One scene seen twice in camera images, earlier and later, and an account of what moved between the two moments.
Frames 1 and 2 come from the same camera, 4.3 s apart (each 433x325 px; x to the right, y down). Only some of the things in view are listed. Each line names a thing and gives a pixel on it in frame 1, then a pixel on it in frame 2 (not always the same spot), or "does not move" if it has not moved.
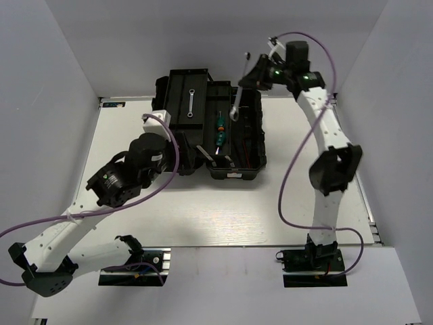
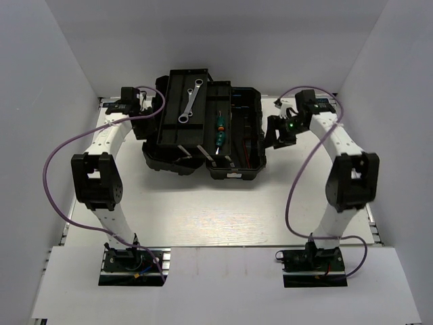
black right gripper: x=254 y=78 → x=275 y=122
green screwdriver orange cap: x=220 y=123 does not move
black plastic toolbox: x=226 y=124 does not move
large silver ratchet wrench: x=234 y=112 → x=184 y=117
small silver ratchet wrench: x=190 y=114 does not move
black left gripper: x=187 y=153 → x=151 y=128
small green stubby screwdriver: x=220 y=140 does not move
